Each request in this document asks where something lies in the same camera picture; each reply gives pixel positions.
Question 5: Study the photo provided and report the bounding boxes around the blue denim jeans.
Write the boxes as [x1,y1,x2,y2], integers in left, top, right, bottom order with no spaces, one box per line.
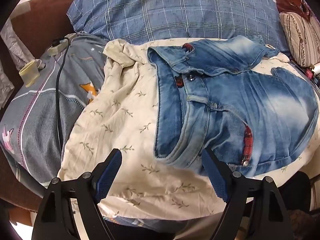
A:
[148,36,319,177]

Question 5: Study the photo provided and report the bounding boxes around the grey star-print bedsheet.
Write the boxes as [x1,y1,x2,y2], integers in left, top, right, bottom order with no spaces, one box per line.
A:
[1,34,107,197]

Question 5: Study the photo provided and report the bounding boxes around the cream leaf-print quilt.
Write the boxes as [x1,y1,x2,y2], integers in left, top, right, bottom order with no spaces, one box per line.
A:
[58,38,319,220]

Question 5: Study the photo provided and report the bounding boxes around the beige tape roll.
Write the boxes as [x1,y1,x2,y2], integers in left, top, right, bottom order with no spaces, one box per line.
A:
[19,59,46,88]

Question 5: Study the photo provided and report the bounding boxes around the beige power strip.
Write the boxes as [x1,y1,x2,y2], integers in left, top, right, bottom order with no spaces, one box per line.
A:
[47,33,77,56]

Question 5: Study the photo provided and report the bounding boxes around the striped beige pillow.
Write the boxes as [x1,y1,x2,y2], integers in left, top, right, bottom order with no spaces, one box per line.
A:
[279,12,319,67]

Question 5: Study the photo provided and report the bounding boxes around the brown wooden headboard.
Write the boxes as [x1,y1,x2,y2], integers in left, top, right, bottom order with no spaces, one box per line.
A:
[10,0,74,58]

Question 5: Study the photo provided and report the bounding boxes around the dark red handbag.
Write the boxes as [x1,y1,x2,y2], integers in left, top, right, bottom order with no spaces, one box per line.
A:
[276,0,311,21]

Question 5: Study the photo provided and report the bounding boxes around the blue plaid pillow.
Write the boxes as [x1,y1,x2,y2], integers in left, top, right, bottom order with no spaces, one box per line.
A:
[67,0,290,54]

